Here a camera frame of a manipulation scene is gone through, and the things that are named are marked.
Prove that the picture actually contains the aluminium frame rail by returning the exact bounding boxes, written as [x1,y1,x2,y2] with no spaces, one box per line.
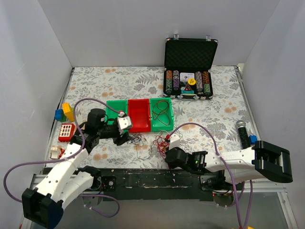
[28,173,286,194]

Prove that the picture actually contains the red white toy block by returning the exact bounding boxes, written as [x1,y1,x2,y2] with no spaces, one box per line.
[58,123,75,142]

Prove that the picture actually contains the left green bin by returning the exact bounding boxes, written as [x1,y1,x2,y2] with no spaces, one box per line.
[106,100,128,119]

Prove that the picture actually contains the wire bundle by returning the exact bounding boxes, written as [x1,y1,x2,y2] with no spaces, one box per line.
[126,130,184,161]

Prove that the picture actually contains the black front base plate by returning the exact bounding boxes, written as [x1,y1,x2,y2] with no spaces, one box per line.
[88,169,232,201]

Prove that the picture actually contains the stacked toy bricks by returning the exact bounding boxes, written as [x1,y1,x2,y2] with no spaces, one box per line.
[54,103,74,123]

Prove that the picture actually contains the blue toy brick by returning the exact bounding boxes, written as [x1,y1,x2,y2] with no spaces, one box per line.
[248,135,258,145]

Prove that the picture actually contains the right green bin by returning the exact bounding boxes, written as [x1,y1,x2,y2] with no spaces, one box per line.
[149,98,174,132]

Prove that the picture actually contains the red wire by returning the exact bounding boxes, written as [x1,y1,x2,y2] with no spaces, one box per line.
[152,100,173,126]

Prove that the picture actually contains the small red white toy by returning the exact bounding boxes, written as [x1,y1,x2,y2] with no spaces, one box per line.
[50,147,65,160]

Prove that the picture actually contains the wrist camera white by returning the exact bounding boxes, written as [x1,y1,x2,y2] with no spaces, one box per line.
[165,134,181,151]
[117,116,133,130]

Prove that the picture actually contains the black microphone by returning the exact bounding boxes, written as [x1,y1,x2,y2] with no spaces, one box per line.
[235,120,251,149]

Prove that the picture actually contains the green bin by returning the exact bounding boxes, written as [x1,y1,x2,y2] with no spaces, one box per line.
[149,98,174,132]
[106,100,128,119]

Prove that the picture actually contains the red bin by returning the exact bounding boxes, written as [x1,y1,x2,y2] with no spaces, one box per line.
[128,99,151,133]

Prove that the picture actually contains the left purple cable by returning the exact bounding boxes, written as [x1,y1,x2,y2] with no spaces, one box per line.
[3,98,125,218]

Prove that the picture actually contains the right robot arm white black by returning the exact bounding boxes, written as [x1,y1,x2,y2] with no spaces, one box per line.
[165,140,293,190]

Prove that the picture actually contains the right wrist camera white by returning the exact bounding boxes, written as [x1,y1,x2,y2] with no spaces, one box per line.
[165,134,181,151]

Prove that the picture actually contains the purple cable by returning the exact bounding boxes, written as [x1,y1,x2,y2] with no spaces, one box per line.
[171,122,254,229]
[3,98,125,218]

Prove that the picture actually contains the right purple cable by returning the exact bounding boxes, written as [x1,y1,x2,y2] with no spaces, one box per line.
[171,122,254,229]

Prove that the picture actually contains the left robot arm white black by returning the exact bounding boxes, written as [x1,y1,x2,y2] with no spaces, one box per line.
[21,108,132,229]

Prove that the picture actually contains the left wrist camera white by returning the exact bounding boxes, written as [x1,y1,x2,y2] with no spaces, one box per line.
[117,116,133,130]

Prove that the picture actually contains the floral table mat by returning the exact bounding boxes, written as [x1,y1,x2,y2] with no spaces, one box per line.
[63,66,258,169]

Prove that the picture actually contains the black poker chip case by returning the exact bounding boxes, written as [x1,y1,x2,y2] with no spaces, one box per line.
[163,34,218,100]

